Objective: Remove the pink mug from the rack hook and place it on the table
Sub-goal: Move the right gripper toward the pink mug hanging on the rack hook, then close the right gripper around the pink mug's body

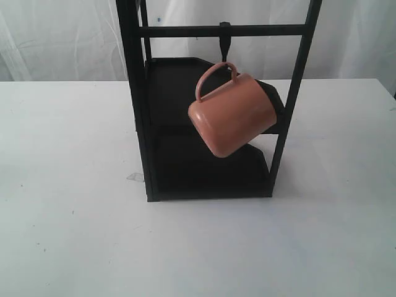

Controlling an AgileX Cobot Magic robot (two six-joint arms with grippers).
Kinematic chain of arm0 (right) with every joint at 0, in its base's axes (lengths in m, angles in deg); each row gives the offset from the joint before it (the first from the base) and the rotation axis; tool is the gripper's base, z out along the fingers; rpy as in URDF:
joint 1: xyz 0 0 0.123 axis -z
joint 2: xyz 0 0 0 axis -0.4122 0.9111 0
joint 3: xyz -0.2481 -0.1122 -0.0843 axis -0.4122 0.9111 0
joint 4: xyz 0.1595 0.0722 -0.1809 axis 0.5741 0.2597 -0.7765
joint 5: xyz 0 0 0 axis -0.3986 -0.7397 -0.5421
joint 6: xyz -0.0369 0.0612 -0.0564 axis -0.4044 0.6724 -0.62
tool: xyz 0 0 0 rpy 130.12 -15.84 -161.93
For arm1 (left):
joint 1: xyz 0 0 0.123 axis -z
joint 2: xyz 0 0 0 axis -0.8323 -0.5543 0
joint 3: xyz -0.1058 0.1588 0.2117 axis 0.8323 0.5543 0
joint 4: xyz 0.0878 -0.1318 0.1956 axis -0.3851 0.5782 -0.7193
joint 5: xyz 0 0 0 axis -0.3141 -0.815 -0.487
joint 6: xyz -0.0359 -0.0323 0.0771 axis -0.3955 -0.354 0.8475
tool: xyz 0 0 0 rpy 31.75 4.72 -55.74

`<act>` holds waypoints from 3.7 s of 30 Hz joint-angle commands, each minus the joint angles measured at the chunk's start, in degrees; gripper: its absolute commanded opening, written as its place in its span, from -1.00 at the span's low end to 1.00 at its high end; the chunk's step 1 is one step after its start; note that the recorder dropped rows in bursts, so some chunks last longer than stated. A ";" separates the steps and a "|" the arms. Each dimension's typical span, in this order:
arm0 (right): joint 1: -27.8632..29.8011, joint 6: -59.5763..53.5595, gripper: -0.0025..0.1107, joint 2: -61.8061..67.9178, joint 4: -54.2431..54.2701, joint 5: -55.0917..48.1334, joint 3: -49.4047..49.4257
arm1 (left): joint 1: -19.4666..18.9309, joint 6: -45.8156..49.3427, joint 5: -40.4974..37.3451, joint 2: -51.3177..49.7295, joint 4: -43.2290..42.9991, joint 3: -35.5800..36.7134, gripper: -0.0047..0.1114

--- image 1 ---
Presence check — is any clear tape piece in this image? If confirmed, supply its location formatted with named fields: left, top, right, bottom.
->
left=126, top=173, right=145, bottom=183

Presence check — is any white backdrop curtain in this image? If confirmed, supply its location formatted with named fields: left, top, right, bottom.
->
left=1, top=1, right=395, bottom=90

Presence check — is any black two-tier shelf rack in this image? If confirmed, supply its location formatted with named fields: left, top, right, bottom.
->
left=116, top=1, right=322, bottom=202

